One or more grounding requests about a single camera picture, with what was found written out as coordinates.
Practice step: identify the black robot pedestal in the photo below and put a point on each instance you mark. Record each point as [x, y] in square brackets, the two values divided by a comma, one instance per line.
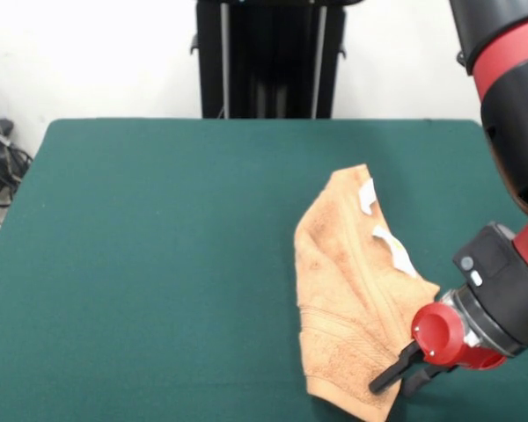
[268, 66]

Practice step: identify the peach terry towel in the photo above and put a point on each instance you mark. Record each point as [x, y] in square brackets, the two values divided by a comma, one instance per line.
[343, 285]

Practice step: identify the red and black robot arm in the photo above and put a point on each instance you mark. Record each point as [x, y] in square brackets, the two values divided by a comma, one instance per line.
[510, 132]

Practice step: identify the black power adapter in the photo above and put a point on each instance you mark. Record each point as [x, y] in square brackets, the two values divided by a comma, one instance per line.
[1, 126]

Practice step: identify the dark green table cloth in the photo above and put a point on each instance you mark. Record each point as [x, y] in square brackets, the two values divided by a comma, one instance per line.
[114, 242]

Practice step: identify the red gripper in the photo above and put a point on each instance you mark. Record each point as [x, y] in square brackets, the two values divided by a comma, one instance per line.
[444, 338]

